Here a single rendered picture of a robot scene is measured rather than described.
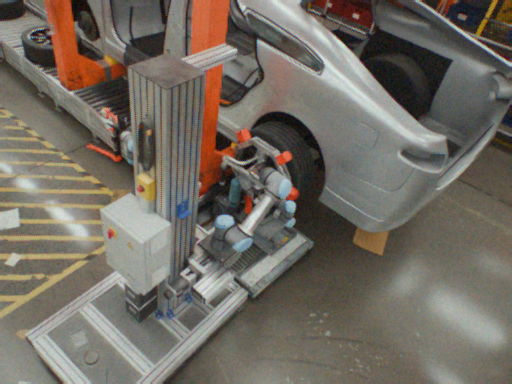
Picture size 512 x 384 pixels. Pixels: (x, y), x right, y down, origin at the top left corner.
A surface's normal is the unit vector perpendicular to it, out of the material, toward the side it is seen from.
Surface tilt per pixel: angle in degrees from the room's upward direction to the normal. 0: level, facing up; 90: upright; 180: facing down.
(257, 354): 0
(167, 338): 0
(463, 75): 90
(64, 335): 0
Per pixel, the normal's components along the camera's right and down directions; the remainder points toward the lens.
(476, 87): -0.67, 0.42
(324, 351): 0.14, -0.73
